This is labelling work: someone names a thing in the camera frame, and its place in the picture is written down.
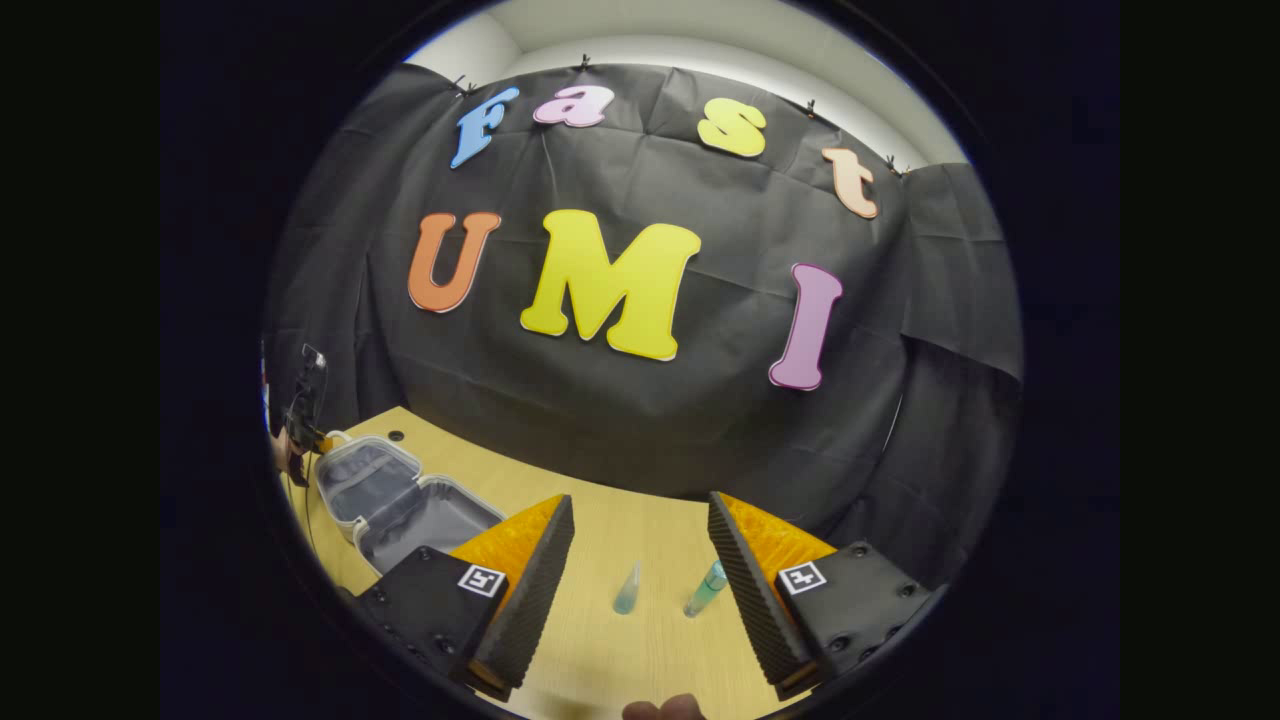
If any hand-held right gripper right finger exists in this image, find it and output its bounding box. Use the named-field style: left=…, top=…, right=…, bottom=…
left=707, top=490, right=936, bottom=701

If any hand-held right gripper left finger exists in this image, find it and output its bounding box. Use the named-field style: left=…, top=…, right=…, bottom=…
left=355, top=493, right=576, bottom=703

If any teal blue bottle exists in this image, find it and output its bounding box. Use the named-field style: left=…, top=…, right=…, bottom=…
left=683, top=560, right=729, bottom=619

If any white suitcase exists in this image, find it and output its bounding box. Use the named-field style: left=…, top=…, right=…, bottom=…
left=312, top=430, right=508, bottom=576

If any black backdrop cloth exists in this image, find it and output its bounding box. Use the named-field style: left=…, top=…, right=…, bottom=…
left=262, top=62, right=1026, bottom=591

